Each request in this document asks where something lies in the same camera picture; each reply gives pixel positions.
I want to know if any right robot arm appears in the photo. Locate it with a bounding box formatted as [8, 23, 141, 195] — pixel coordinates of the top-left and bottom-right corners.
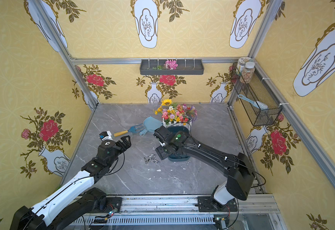
[154, 126, 255, 205]

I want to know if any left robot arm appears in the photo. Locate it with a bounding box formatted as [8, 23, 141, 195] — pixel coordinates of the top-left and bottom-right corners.
[10, 135, 132, 230]

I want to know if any dark teal storage box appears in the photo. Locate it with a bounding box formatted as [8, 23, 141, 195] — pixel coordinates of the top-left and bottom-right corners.
[167, 126, 190, 162]

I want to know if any light blue plastic scoop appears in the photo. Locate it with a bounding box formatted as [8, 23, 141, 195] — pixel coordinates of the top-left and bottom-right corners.
[139, 117, 163, 136]

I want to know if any white picket flower planter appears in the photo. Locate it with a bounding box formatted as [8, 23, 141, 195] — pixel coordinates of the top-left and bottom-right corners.
[154, 99, 198, 130]

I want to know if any pink flower on shelf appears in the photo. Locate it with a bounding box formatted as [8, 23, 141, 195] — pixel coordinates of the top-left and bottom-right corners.
[164, 59, 179, 70]

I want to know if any light blue brush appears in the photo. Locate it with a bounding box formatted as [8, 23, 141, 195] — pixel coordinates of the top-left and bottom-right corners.
[237, 94, 269, 110]

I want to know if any clear jar beige lid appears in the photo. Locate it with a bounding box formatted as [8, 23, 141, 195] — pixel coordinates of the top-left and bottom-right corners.
[240, 61, 255, 83]

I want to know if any clear jar white lid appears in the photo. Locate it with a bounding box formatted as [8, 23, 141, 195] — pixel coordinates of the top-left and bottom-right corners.
[236, 57, 253, 74]

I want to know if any yellow handled blue garden fork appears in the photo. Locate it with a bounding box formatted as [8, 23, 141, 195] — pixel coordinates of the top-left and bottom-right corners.
[114, 124, 144, 137]

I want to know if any aluminium corner frame post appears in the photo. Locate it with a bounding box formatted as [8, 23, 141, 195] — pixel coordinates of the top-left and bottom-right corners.
[24, 1, 99, 110]

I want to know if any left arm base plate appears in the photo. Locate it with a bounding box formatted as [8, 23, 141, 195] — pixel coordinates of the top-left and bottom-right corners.
[99, 196, 122, 213]

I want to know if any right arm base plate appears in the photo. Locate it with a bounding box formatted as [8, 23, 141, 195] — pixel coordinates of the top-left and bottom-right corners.
[195, 196, 238, 212]

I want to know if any aluminium front rail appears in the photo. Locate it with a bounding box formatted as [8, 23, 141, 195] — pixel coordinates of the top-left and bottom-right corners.
[30, 195, 286, 230]

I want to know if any dark grey wall shelf tray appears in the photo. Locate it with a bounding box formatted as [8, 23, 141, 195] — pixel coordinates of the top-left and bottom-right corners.
[140, 58, 204, 75]

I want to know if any black wire mesh basket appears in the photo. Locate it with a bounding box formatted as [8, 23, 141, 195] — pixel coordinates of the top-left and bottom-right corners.
[231, 64, 282, 126]

